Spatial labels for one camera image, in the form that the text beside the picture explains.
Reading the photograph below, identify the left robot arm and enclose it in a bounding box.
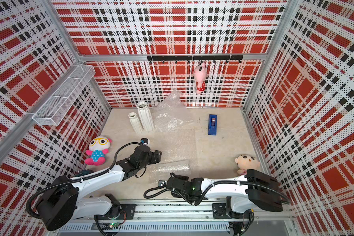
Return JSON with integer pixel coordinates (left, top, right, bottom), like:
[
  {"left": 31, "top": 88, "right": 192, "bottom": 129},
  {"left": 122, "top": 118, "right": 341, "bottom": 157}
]
[{"left": 26, "top": 139, "right": 162, "bottom": 231}]

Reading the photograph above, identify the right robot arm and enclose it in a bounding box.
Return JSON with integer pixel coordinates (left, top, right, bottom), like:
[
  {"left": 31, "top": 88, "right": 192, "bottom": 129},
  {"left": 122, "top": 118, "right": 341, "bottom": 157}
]
[{"left": 158, "top": 169, "right": 289, "bottom": 213}]

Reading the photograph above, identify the crumpled bubble wrap pile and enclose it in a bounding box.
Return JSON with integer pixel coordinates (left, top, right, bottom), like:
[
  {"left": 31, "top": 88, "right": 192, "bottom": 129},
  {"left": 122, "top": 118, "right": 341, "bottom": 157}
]
[{"left": 152, "top": 90, "right": 193, "bottom": 132}]

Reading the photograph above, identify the short white ribbed vase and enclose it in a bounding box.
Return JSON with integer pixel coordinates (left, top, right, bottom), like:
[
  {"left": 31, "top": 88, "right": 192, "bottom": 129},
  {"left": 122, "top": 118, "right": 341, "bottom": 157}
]
[{"left": 128, "top": 112, "right": 143, "bottom": 134}]

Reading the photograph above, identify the tall white ribbed vase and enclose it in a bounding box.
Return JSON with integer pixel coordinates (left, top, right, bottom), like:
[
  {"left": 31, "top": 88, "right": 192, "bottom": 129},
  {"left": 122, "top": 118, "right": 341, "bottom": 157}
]
[{"left": 136, "top": 101, "right": 154, "bottom": 132}]

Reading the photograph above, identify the owl plush toy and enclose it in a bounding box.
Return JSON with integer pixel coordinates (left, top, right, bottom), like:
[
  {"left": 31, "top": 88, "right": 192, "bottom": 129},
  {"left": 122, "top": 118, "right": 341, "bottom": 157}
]
[{"left": 85, "top": 136, "right": 112, "bottom": 166}]

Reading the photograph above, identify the doll head plush toy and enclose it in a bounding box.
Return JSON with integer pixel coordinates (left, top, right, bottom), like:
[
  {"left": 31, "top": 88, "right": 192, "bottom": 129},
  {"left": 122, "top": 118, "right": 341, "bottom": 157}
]
[{"left": 235, "top": 154, "right": 261, "bottom": 176}]

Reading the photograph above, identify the teal alarm clock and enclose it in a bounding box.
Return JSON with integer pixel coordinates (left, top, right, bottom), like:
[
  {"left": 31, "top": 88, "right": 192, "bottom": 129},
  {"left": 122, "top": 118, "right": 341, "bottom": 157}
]
[{"left": 76, "top": 169, "right": 94, "bottom": 177}]

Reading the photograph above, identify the blue box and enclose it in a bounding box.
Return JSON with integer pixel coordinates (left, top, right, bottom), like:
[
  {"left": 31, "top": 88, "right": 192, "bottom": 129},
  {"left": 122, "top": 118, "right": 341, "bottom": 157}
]
[{"left": 207, "top": 114, "right": 217, "bottom": 136}]

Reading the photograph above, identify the pink hanging plush toy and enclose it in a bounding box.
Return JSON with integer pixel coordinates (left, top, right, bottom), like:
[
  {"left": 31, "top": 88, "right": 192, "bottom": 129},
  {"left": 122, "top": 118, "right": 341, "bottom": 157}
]
[{"left": 193, "top": 62, "right": 207, "bottom": 94}]

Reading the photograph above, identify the metal base rail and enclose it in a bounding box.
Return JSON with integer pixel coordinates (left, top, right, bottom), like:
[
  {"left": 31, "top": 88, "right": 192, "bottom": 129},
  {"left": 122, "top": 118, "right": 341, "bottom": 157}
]
[{"left": 47, "top": 200, "right": 300, "bottom": 236}]

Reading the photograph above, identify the clear wall shelf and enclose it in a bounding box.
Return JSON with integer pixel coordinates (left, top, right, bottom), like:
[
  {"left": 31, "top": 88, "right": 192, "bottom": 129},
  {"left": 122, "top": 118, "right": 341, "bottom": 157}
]
[{"left": 32, "top": 64, "right": 95, "bottom": 126}]

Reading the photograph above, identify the black hook rail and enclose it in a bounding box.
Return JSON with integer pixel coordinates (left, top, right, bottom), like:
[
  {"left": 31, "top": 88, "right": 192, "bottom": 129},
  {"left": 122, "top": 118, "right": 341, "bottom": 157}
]
[{"left": 147, "top": 55, "right": 244, "bottom": 62}]

